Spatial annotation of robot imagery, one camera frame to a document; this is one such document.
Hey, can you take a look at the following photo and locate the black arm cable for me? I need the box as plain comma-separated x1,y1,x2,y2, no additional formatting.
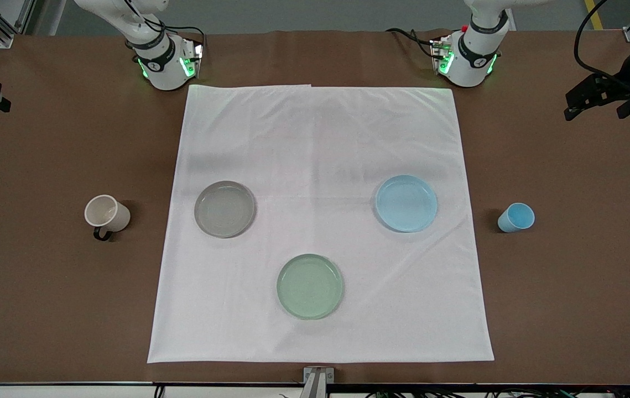
573,0,626,78
121,0,167,35

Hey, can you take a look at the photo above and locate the gray plate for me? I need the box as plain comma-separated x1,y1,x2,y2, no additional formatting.
194,180,257,239

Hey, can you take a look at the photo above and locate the white mug with black handle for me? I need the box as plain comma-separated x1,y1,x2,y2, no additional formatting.
84,194,132,242

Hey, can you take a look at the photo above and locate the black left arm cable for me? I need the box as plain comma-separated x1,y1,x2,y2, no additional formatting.
573,0,626,78

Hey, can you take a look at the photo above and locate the white cloth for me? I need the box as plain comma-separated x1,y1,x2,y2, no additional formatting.
147,84,495,364

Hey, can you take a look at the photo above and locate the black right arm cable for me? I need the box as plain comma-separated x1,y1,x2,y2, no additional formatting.
121,0,167,35

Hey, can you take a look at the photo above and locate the metal table edge bracket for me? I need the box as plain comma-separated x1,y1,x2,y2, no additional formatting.
303,366,336,398

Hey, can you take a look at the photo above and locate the blue cup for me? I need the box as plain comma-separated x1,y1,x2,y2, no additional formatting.
497,202,535,233

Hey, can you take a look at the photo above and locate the black left base cable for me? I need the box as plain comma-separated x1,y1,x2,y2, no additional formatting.
386,27,438,59

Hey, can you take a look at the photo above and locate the black base cable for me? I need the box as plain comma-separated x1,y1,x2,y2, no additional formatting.
386,27,438,59
168,25,207,51

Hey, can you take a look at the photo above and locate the black right base cable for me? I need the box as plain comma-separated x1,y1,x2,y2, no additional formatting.
168,25,207,51

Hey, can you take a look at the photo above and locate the blue plate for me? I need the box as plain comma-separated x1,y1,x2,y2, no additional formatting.
375,175,438,233

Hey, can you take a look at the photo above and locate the green plate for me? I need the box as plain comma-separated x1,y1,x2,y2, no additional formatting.
277,254,345,321

